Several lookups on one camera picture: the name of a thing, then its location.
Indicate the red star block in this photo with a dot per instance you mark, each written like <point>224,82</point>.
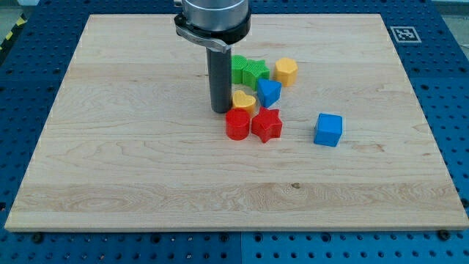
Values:
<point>267,124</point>

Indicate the blue cube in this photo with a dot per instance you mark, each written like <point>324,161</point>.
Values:
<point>328,129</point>

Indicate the white fiducial marker tag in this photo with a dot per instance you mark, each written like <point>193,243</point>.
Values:
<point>405,34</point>

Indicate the yellow hexagon block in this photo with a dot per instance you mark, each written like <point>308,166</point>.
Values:
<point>286,71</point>

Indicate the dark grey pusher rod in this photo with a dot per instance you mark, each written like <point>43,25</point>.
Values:
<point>219,67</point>

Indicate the blue triangle block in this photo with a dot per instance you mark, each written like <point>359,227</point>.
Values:
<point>268,91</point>

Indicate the green star block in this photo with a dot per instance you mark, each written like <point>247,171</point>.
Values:
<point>253,71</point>

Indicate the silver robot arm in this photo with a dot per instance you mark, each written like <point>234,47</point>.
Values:
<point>213,24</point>

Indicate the red cylinder block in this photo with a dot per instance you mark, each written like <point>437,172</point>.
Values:
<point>237,124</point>

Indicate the yellow heart block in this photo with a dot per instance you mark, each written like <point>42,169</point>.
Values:
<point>240,100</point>

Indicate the green cylinder block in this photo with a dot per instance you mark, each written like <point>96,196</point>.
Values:
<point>239,62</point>

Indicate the wooden board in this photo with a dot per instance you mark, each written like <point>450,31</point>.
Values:
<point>132,145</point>

